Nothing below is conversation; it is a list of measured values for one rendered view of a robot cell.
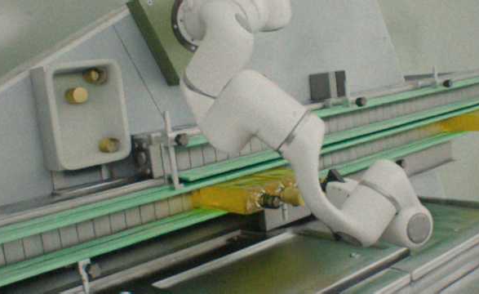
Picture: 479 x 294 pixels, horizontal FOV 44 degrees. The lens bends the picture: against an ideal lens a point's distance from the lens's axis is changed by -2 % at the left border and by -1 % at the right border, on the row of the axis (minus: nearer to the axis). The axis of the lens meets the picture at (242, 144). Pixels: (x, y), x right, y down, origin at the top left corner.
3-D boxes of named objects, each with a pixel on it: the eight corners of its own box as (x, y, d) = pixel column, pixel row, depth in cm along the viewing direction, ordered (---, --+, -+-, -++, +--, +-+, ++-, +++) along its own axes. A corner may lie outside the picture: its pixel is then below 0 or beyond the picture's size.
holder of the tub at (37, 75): (49, 193, 130) (64, 196, 125) (28, 69, 127) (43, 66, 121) (117, 177, 141) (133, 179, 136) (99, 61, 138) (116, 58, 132)
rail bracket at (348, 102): (322, 109, 170) (360, 107, 160) (320, 82, 169) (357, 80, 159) (331, 107, 173) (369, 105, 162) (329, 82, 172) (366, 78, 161)
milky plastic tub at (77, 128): (45, 170, 129) (61, 172, 123) (28, 68, 126) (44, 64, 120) (114, 155, 140) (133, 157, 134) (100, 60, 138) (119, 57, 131)
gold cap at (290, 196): (283, 206, 126) (298, 207, 123) (281, 189, 126) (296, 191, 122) (294, 202, 129) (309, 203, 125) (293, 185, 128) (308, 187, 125)
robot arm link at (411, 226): (365, 204, 89) (399, 155, 91) (325, 194, 98) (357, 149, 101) (421, 260, 95) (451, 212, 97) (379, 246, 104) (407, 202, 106)
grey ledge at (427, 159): (243, 226, 163) (271, 232, 155) (239, 195, 162) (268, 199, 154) (430, 159, 224) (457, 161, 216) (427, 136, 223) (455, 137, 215)
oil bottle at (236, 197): (192, 206, 140) (253, 216, 124) (188, 183, 139) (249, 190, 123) (210, 200, 144) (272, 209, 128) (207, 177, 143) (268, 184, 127)
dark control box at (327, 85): (310, 100, 185) (331, 99, 179) (308, 73, 184) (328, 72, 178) (327, 96, 190) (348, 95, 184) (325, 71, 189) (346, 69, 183)
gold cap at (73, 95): (63, 89, 130) (71, 87, 127) (77, 86, 132) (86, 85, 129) (65, 104, 130) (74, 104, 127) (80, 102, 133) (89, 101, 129)
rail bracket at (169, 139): (153, 188, 132) (185, 192, 123) (142, 113, 130) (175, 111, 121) (164, 184, 134) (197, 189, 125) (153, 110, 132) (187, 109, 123)
